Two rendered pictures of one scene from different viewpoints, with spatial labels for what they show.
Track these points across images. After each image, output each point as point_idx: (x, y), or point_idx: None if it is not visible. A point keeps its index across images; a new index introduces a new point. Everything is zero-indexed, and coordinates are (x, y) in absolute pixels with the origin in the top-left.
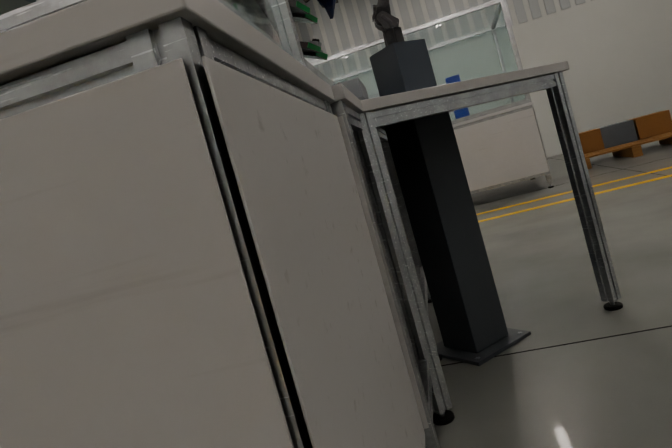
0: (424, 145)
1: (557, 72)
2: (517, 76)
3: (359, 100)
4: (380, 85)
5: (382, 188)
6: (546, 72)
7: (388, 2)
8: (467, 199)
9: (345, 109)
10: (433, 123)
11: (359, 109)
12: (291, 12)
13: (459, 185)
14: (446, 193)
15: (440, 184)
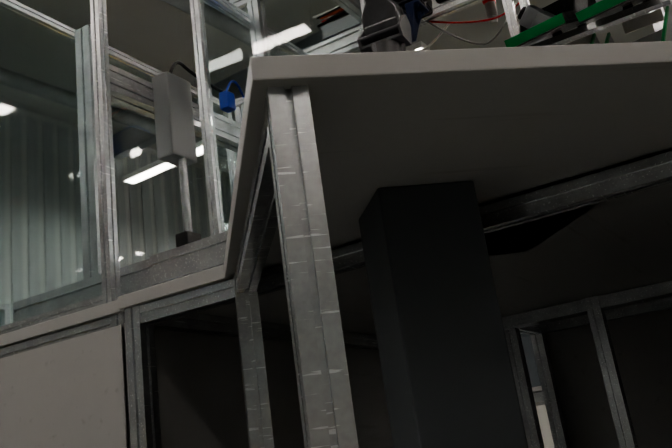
0: (369, 281)
1: (265, 98)
2: (238, 166)
3: (212, 269)
4: None
5: (242, 372)
6: (245, 126)
7: (364, 7)
8: (408, 405)
9: (133, 313)
10: (371, 235)
11: (201, 285)
12: (109, 250)
13: (399, 369)
14: (390, 382)
15: (385, 361)
